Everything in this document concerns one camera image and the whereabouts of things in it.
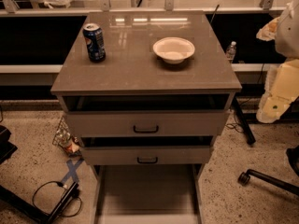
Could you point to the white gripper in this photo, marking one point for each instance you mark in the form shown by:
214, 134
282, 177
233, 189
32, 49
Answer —
288, 36

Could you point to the blue pepsi can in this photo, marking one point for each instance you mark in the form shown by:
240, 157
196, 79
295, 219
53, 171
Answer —
93, 35

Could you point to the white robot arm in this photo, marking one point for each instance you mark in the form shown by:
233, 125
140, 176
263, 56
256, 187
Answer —
285, 31

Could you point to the grey drawer cabinet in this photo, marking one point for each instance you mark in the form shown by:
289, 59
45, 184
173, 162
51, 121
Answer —
132, 78

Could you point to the open bottom drawer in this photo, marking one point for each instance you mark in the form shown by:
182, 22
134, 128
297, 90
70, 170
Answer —
147, 194

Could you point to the black table leg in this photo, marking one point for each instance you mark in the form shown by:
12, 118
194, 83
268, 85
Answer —
244, 124

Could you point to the clear plastic water bottle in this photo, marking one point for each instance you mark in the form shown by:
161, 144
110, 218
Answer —
231, 51

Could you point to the white paper bowl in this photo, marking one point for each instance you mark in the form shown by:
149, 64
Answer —
174, 50

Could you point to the middle drawer with black handle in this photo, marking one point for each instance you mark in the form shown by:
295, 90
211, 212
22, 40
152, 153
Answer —
145, 155

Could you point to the drawer with black handle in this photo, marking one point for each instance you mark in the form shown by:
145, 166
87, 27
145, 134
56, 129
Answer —
145, 155
138, 124

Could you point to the top drawer with black handle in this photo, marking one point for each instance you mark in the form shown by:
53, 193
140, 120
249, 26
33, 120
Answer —
138, 124

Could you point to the wire basket with trash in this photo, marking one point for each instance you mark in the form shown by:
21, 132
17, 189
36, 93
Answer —
64, 140

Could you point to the black stand with cable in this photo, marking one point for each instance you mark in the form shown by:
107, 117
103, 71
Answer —
49, 202

